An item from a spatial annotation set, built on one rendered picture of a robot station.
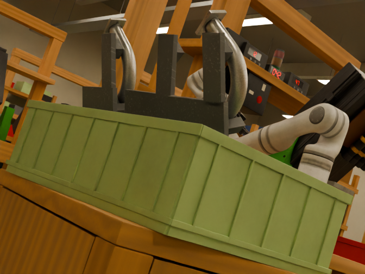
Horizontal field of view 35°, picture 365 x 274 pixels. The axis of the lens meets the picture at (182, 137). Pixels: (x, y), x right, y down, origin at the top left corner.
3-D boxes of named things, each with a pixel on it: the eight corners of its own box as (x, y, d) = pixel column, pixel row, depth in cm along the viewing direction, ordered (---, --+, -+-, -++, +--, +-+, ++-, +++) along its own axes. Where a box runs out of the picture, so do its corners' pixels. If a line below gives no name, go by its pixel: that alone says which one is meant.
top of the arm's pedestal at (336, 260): (363, 279, 168) (367, 266, 168) (303, 260, 146) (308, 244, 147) (276, 249, 191) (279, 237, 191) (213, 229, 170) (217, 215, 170)
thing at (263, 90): (263, 116, 265) (272, 85, 267) (239, 103, 254) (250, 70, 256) (243, 113, 274) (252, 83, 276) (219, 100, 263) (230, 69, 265)
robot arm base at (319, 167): (320, 220, 171) (338, 165, 173) (308, 215, 164) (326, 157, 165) (293, 212, 176) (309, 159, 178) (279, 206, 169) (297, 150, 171)
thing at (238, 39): (245, 56, 258) (250, 41, 259) (223, 42, 248) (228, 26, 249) (233, 56, 263) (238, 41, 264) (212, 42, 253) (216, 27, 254)
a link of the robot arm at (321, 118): (259, 148, 184) (279, 157, 189) (329, 124, 165) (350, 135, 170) (260, 122, 188) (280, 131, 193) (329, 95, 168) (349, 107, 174)
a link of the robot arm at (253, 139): (207, 144, 204) (260, 124, 186) (226, 144, 210) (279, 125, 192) (211, 170, 202) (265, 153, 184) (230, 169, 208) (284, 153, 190)
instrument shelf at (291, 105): (329, 120, 297) (331, 113, 297) (213, 47, 238) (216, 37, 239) (290, 115, 316) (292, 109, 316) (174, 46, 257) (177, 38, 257)
